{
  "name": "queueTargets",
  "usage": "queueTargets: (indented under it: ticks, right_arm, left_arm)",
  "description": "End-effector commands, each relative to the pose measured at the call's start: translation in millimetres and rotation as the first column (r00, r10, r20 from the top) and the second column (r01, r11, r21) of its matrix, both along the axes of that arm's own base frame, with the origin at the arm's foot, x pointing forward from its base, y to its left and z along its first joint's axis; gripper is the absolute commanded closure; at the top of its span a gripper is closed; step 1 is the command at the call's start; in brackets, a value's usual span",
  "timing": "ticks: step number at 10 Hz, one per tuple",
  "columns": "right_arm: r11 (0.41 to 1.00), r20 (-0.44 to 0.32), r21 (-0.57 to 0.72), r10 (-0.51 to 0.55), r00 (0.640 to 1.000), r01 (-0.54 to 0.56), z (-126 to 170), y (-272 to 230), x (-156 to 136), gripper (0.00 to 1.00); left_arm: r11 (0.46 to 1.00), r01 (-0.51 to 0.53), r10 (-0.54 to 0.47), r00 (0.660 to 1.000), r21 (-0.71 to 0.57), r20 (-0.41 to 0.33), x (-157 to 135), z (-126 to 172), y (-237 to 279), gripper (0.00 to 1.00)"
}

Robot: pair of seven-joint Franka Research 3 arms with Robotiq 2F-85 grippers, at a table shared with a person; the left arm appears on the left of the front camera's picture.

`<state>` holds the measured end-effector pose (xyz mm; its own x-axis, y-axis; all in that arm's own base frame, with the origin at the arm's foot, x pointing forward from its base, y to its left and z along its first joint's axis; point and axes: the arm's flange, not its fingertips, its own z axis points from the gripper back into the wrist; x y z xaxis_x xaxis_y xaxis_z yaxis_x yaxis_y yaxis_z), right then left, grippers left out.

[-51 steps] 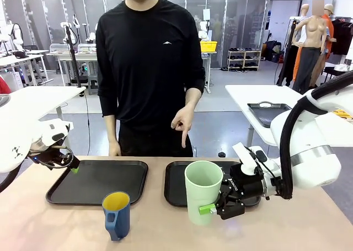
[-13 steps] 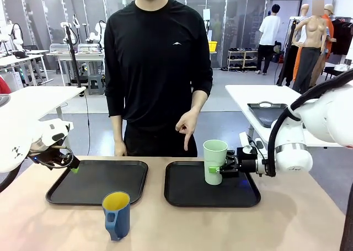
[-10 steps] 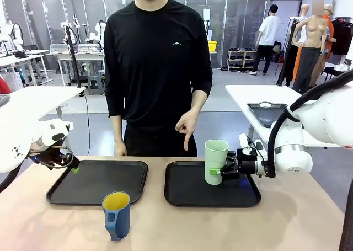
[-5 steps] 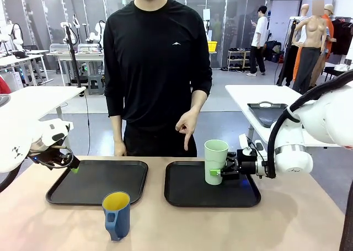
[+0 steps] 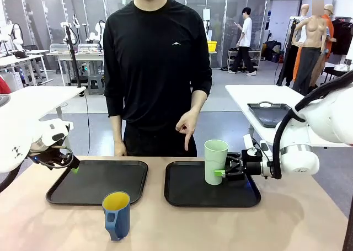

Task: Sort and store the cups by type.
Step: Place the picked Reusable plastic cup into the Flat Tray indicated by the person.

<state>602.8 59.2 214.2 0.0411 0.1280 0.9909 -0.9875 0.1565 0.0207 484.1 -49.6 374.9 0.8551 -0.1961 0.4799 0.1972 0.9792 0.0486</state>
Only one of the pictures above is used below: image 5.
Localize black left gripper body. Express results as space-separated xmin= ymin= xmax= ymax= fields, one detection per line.
xmin=28 ymin=145 xmax=73 ymax=169

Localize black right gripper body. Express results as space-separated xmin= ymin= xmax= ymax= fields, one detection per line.
xmin=237 ymin=149 xmax=263 ymax=180

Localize tall pale green cup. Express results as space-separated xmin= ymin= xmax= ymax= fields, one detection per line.
xmin=204 ymin=140 xmax=229 ymax=185

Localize person's left forearm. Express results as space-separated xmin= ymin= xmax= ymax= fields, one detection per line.
xmin=190 ymin=89 xmax=208 ymax=114

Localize person's right forearm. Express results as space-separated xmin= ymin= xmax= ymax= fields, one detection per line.
xmin=109 ymin=115 xmax=126 ymax=145

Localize person's right hand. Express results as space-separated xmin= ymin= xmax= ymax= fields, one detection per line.
xmin=113 ymin=140 xmax=127 ymax=157

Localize person's left hand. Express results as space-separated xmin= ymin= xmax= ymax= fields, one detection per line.
xmin=175 ymin=109 xmax=200 ymax=152

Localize black plastic serving tray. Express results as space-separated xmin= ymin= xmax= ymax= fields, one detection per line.
xmin=164 ymin=160 xmax=261 ymax=208
xmin=45 ymin=159 xmax=149 ymax=206

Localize white side table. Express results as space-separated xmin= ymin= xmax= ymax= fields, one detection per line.
xmin=0 ymin=86 xmax=87 ymax=137
xmin=225 ymin=84 xmax=353 ymax=148

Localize blue mug yellow inside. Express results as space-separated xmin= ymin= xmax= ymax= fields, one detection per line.
xmin=101 ymin=190 xmax=131 ymax=242

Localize grey step stool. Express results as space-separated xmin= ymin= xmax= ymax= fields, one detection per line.
xmin=87 ymin=74 xmax=105 ymax=95

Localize red object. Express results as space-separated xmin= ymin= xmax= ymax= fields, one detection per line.
xmin=0 ymin=76 xmax=12 ymax=94

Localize white lab workbench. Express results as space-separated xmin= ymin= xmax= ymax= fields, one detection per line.
xmin=0 ymin=54 xmax=50 ymax=87
xmin=48 ymin=51 xmax=105 ymax=86

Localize white shoe rack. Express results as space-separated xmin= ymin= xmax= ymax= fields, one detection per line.
xmin=227 ymin=48 xmax=262 ymax=72

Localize black tripod stand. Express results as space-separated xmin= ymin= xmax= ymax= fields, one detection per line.
xmin=63 ymin=24 xmax=83 ymax=88

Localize black hanging garment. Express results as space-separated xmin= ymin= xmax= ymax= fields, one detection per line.
xmin=276 ymin=44 xmax=300 ymax=87

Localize person in black shirt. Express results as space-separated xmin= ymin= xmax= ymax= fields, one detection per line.
xmin=103 ymin=0 xmax=213 ymax=158

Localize passer-by in white shirt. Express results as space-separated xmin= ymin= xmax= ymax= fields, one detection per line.
xmin=228 ymin=7 xmax=257 ymax=77

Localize bare beige mannequin grey trousers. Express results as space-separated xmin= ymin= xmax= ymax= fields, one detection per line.
xmin=292 ymin=0 xmax=330 ymax=96

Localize white mannequin torso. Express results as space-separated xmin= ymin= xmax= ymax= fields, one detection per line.
xmin=299 ymin=4 xmax=311 ymax=45

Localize black clothes on rack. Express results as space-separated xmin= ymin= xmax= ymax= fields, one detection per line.
xmin=330 ymin=18 xmax=353 ymax=56

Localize mannequin in orange with cap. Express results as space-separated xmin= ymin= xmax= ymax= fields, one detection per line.
xmin=322 ymin=4 xmax=336 ymax=60

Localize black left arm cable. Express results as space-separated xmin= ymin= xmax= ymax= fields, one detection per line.
xmin=27 ymin=147 xmax=74 ymax=171

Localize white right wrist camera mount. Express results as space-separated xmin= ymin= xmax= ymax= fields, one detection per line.
xmin=243 ymin=134 xmax=273 ymax=178

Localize black right arm cable sleeve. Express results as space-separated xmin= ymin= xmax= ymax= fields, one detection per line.
xmin=271 ymin=70 xmax=353 ymax=180

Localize black tray with white handle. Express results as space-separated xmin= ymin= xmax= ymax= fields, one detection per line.
xmin=247 ymin=101 xmax=293 ymax=129

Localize black cart frame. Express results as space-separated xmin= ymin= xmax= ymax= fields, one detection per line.
xmin=321 ymin=66 xmax=349 ymax=83

